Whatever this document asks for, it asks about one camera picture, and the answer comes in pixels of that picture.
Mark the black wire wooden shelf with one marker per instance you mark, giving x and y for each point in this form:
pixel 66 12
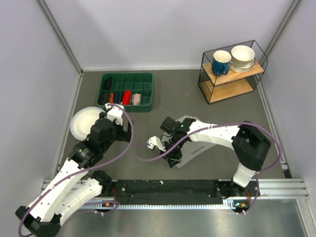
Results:
pixel 219 88

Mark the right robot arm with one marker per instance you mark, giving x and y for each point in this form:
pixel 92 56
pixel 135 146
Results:
pixel 185 138

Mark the orange and blue rolled garment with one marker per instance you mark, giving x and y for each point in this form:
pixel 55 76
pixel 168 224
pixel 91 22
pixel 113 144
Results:
pixel 114 97

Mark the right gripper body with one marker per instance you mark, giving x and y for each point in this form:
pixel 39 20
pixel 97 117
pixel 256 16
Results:
pixel 175 152

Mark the red rolled garment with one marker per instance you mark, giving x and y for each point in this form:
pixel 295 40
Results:
pixel 126 97

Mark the green compartment organizer box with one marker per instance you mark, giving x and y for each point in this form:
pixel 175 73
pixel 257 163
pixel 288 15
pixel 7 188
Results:
pixel 132 90

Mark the white underwear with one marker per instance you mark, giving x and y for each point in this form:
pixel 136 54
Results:
pixel 192 149

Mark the white bowl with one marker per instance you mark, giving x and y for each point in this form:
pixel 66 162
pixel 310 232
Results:
pixel 243 59

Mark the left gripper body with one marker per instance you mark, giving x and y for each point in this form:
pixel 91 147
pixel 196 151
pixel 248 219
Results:
pixel 121 135

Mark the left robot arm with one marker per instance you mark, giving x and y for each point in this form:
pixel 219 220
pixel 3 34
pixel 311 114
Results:
pixel 78 181

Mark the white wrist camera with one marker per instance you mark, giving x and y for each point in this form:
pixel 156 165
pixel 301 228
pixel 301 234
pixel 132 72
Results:
pixel 114 113
pixel 155 142

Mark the blue mug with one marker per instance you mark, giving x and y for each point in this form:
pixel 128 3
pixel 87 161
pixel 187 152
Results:
pixel 220 62

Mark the white cable duct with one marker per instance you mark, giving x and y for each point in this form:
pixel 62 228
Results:
pixel 227 204

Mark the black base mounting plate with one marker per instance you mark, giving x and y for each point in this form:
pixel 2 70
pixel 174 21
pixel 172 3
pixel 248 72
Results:
pixel 180 191

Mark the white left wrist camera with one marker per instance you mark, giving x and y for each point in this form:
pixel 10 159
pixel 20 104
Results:
pixel 114 113

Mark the pink rolled garment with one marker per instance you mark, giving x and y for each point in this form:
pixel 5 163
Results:
pixel 136 99

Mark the white paper plate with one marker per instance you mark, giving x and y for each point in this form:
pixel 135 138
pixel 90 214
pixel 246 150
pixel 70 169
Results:
pixel 83 120

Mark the aluminium frame rail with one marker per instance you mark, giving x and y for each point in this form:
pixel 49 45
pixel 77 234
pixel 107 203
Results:
pixel 267 188

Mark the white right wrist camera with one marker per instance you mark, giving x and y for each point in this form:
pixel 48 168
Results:
pixel 155 142

